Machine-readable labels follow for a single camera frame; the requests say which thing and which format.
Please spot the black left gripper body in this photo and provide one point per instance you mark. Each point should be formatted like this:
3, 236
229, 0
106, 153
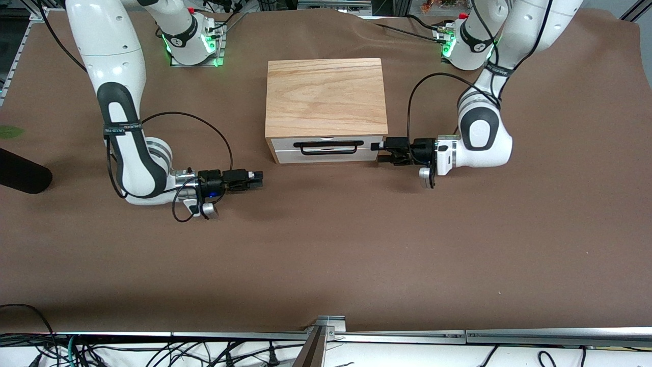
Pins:
420, 150

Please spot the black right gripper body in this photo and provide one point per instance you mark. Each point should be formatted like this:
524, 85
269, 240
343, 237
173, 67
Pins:
211, 180

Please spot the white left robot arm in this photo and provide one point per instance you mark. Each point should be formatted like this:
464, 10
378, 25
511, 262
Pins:
501, 148

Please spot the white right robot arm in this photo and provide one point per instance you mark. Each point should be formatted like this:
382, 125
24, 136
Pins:
117, 66

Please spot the plain white drawer front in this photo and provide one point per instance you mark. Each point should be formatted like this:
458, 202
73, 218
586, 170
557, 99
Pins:
285, 157

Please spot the light wooden drawer cabinet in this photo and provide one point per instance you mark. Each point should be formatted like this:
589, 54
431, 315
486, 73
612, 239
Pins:
326, 97

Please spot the brown table cover sheet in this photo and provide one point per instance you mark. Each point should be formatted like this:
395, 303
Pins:
326, 244

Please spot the orange background object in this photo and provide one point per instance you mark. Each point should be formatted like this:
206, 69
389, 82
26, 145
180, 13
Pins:
440, 6

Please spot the black cylinder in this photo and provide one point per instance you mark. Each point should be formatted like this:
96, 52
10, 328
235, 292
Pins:
23, 173

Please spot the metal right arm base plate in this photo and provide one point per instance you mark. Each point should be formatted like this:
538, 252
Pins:
216, 51

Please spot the aluminium camera mount post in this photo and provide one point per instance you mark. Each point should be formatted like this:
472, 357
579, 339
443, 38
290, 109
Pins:
320, 341

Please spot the long aluminium frame rail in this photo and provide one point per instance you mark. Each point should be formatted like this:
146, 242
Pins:
535, 337

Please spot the perforated aluminium side rail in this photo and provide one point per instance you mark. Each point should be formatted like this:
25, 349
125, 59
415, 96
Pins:
23, 46

